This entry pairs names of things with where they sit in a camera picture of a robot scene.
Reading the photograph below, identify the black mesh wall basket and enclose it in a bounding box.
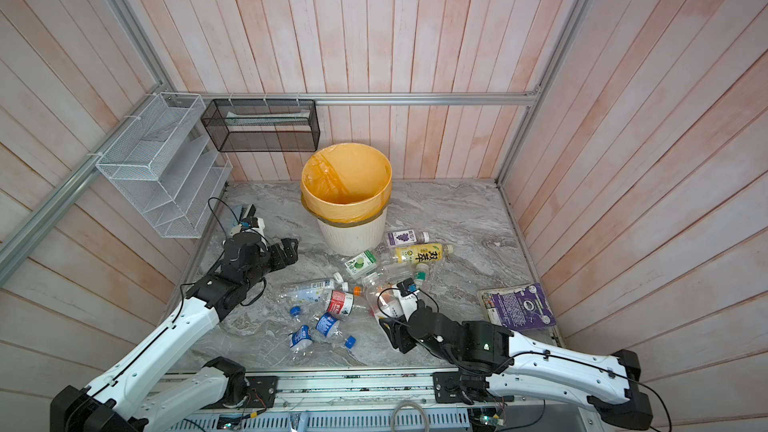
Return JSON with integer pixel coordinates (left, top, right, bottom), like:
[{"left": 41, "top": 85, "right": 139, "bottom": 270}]
[{"left": 201, "top": 98, "right": 321, "bottom": 153}]

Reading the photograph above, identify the long clear blue-label bottle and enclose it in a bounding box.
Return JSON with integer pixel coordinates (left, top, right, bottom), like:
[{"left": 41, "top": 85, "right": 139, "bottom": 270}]
[{"left": 278, "top": 278, "right": 348, "bottom": 305}]

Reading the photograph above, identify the clear green cap bottle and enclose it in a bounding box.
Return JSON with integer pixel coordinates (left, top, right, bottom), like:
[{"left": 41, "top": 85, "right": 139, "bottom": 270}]
[{"left": 362, "top": 263, "right": 430, "bottom": 288}]

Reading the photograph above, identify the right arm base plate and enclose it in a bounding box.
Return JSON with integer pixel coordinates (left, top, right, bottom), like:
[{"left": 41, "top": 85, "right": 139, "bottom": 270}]
[{"left": 432, "top": 371, "right": 515, "bottom": 405}]

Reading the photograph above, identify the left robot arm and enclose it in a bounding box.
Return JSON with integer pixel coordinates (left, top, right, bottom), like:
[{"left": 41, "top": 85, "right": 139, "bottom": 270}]
[{"left": 50, "top": 229, "right": 299, "bottom": 431}]

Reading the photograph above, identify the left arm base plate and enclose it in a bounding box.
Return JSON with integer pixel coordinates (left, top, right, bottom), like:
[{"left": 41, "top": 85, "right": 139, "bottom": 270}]
[{"left": 222, "top": 375, "right": 278, "bottom": 409}]

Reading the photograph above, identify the white bin with yellow bag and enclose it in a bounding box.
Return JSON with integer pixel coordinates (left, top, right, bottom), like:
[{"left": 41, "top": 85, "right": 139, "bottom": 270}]
[{"left": 300, "top": 143, "right": 393, "bottom": 257}]

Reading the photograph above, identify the white wire mesh shelf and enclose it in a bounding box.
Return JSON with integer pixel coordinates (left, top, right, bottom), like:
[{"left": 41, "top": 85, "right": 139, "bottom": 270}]
[{"left": 97, "top": 93, "right": 232, "bottom": 239}]

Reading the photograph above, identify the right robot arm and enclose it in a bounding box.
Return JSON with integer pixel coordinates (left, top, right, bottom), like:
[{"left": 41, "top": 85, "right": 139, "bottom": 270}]
[{"left": 375, "top": 301, "right": 653, "bottom": 431}]

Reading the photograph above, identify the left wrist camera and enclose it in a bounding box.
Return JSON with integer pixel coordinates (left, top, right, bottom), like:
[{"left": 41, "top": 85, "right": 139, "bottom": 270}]
[{"left": 229, "top": 217, "right": 265, "bottom": 237}]

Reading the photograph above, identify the crushed blue label bottle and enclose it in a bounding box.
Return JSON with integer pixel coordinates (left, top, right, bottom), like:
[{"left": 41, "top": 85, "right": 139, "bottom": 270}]
[{"left": 314, "top": 312, "right": 357, "bottom": 350}]

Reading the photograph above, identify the small blue label bottle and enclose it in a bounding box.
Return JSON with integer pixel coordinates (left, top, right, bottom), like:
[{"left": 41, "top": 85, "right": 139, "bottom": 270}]
[{"left": 289, "top": 306, "right": 314, "bottom": 354}]

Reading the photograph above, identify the grey looped cable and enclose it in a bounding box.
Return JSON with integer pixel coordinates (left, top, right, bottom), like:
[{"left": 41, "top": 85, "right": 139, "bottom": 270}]
[{"left": 389, "top": 400, "right": 432, "bottom": 432}]

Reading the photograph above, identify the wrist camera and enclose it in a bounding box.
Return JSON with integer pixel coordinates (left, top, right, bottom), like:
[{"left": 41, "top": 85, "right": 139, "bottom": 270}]
[
  {"left": 229, "top": 217, "right": 265, "bottom": 237},
  {"left": 393, "top": 278, "right": 419, "bottom": 302}
]

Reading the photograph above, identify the purple grape juice bottle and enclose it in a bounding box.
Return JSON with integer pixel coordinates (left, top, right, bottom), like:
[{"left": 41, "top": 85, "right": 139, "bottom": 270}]
[{"left": 386, "top": 229, "right": 430, "bottom": 248}]

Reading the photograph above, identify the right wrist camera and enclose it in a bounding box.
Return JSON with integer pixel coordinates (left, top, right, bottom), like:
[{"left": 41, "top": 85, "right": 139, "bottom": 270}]
[{"left": 393, "top": 278, "right": 419, "bottom": 302}]

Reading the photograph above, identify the red label clear bottle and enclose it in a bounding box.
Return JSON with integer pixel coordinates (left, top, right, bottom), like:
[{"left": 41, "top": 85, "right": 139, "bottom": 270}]
[{"left": 326, "top": 290, "right": 356, "bottom": 318}]

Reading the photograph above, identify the yellow label tea bottle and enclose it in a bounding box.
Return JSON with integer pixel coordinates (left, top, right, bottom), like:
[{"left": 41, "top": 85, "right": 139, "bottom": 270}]
[{"left": 393, "top": 243, "right": 455, "bottom": 264}]

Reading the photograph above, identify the green lime label bottle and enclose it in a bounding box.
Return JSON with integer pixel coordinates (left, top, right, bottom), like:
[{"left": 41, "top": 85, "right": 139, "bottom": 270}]
[{"left": 344, "top": 250, "right": 378, "bottom": 281}]

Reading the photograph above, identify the large white yellow-logo bottle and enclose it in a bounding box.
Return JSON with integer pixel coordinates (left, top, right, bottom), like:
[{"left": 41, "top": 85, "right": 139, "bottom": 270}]
[{"left": 365, "top": 286, "right": 405, "bottom": 320}]

